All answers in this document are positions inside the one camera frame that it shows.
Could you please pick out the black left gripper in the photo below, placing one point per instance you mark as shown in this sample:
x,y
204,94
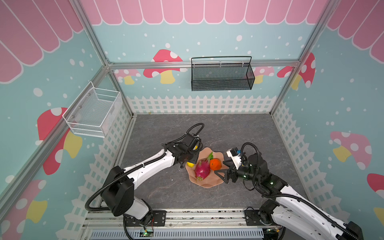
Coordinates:
x,y
194,158

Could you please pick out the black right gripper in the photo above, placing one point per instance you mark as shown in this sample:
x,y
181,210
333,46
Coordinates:
x,y
232,174

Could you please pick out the dented orange fake fruit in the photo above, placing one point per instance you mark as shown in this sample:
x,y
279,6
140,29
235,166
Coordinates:
x,y
215,164

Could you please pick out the pink dragon fruit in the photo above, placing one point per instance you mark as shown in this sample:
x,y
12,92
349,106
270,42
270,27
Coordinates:
x,y
203,168

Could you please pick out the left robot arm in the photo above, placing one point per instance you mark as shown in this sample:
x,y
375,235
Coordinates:
x,y
119,188

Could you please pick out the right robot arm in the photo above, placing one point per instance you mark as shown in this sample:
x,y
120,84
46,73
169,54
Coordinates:
x,y
284,206

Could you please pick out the pink scalloped fruit bowl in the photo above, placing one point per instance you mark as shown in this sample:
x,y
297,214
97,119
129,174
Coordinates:
x,y
212,179

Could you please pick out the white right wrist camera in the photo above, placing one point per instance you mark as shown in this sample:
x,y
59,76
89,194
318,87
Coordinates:
x,y
236,157

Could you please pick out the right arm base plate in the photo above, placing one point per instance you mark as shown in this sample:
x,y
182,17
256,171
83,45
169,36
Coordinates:
x,y
253,218

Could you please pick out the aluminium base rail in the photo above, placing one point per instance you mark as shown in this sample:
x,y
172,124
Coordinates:
x,y
180,224

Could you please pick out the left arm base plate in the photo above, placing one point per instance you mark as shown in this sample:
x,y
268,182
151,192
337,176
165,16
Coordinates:
x,y
154,218

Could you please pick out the black wire mesh basket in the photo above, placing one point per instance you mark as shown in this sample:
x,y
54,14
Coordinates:
x,y
222,73

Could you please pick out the white wire mesh basket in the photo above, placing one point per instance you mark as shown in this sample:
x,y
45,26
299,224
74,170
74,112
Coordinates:
x,y
93,112

